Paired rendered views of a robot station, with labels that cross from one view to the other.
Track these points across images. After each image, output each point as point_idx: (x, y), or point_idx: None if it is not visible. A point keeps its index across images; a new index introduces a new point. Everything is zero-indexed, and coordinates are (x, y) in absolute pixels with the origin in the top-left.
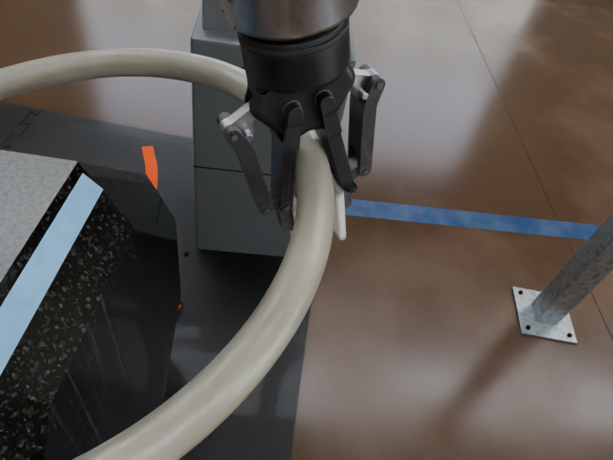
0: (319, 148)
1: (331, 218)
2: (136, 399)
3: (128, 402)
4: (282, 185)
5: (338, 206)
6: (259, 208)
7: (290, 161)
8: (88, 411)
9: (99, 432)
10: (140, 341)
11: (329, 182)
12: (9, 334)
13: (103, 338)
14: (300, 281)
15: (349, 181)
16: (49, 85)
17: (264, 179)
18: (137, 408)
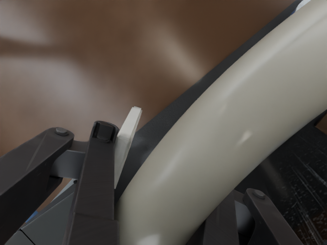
0: (129, 222)
1: (282, 35)
2: (257, 181)
3: (268, 182)
4: (232, 208)
5: (133, 128)
6: (273, 204)
7: (218, 238)
8: (326, 187)
9: (311, 173)
10: None
11: (197, 123)
12: None
13: (295, 228)
14: None
15: (98, 139)
16: None
17: (278, 242)
18: (258, 177)
